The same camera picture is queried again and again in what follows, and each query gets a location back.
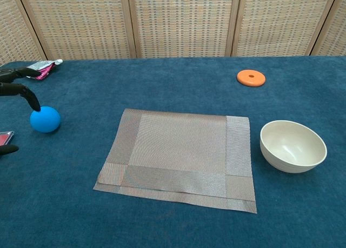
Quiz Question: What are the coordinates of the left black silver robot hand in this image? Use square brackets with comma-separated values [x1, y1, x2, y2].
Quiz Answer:
[0, 66, 42, 158]

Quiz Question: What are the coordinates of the woven grey placemat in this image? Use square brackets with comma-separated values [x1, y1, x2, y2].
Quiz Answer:
[92, 108, 257, 214]

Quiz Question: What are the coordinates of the cream round bowl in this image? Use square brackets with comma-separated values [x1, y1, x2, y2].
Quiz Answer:
[259, 120, 328, 174]

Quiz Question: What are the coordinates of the silver pink spout pouch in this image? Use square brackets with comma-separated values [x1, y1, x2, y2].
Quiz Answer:
[26, 58, 64, 82]

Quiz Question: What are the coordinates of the blue ball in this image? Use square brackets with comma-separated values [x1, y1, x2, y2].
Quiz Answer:
[29, 105, 62, 133]

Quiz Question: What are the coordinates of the red pad in clear case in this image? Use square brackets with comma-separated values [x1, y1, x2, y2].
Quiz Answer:
[0, 131, 16, 148]

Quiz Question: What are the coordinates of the woven rattan screen panel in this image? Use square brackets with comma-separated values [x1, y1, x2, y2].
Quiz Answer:
[16, 0, 137, 61]
[310, 0, 346, 57]
[0, 0, 47, 66]
[231, 0, 340, 57]
[127, 0, 242, 58]

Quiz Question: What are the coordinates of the blue velvet table cover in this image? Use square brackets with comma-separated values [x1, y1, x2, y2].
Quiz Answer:
[0, 55, 346, 248]

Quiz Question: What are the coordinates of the orange disc with hole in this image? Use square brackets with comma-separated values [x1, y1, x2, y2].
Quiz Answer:
[236, 69, 267, 88]

